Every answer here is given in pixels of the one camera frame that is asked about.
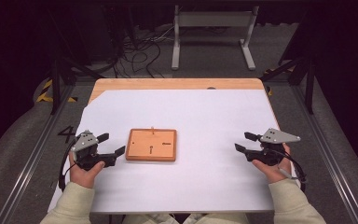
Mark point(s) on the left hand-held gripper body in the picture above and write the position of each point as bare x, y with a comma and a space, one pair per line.
85, 143

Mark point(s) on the person's right leg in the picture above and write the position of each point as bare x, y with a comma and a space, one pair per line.
217, 218

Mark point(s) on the person's leg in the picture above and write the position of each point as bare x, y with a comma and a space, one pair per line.
217, 218
155, 219

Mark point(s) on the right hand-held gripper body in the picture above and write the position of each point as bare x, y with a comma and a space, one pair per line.
276, 137

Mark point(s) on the person's left hand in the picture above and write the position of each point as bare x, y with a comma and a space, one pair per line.
84, 177

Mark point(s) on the white metal stand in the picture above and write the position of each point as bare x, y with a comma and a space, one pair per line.
213, 19

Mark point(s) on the aluminium floor rail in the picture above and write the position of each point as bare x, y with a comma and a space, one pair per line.
329, 149
31, 155

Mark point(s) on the person's left leg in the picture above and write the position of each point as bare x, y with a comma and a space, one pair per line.
155, 219

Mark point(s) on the wooden picture frame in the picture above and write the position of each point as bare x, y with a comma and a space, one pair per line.
150, 146

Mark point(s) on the black metal stand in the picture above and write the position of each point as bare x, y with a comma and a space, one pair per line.
309, 87
55, 87

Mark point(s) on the white paper sheet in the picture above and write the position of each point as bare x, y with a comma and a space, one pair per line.
183, 112

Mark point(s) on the person's right hand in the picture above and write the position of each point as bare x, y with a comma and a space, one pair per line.
273, 172

